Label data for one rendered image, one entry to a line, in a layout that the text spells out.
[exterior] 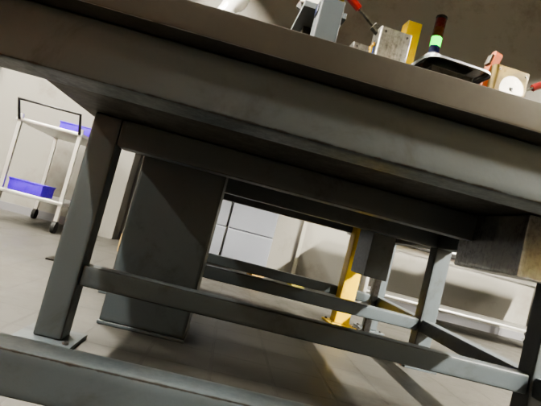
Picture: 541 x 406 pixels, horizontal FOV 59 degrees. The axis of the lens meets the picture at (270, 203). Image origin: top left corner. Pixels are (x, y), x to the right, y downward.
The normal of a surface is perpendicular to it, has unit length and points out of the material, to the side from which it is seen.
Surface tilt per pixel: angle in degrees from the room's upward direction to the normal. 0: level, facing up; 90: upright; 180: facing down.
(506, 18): 90
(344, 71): 90
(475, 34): 90
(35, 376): 90
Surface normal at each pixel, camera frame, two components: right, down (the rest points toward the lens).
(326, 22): 0.15, -0.02
